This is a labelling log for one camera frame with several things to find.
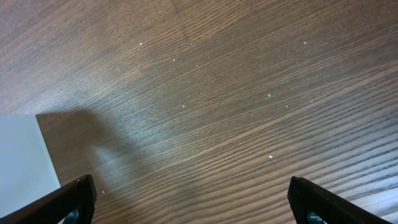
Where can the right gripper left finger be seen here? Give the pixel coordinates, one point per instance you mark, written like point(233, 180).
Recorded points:
point(72, 203)

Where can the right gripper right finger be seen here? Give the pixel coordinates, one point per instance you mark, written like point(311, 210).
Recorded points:
point(311, 203)

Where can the white cardboard box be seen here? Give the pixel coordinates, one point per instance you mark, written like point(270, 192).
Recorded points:
point(27, 171)

